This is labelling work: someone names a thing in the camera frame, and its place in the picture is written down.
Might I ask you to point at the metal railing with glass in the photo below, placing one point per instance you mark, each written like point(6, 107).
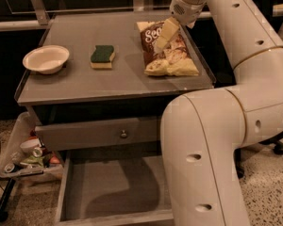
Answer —
point(94, 7)

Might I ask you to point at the green and yellow sponge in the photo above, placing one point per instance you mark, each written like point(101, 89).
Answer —
point(102, 57)

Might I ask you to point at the black stand leg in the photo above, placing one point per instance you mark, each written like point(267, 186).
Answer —
point(4, 200)

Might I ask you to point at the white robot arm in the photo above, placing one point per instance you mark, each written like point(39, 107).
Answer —
point(201, 130)

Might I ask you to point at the white paper bowl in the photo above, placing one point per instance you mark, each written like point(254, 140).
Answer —
point(48, 59)

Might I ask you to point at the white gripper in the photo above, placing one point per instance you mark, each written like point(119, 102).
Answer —
point(186, 12)

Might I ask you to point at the open grey middle drawer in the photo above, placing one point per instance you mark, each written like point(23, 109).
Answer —
point(113, 188)

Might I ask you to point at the black office chair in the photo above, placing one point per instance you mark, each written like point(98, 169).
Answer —
point(266, 8)

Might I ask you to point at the brown sea salt chip bag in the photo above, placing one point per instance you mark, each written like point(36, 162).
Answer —
point(174, 60)

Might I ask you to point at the upper grey drawer with knob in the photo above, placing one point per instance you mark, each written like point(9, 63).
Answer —
point(87, 134)

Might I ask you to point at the grey drawer cabinet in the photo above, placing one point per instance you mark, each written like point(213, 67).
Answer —
point(79, 93)

